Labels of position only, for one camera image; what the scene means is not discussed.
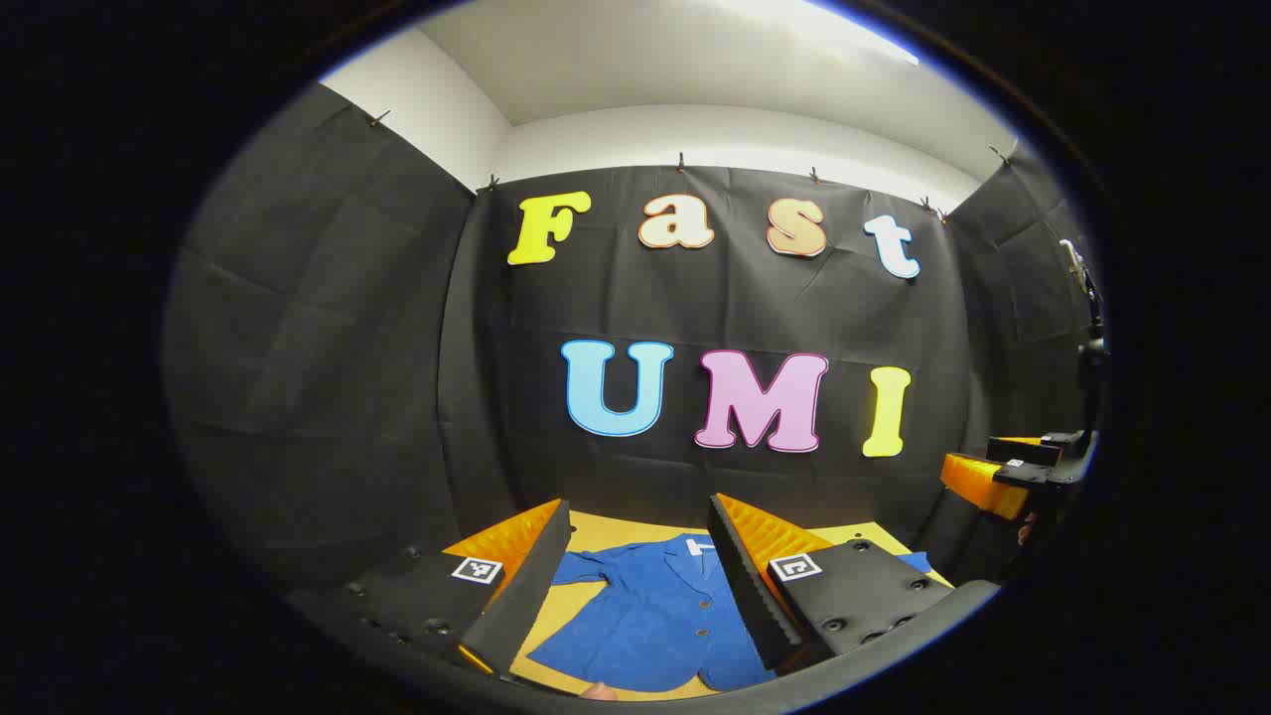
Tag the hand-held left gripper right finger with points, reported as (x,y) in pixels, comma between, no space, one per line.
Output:
(745,586)

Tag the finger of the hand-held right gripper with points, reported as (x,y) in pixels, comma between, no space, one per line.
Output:
(983,482)
(1028,452)

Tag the black backdrop cloth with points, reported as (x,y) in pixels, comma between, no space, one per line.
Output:
(397,348)

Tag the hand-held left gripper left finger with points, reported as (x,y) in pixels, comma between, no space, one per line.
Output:
(526,586)

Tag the blue button shirt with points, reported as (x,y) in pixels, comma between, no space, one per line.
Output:
(645,616)

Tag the row of small cloth clips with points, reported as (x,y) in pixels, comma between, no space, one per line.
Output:
(681,162)

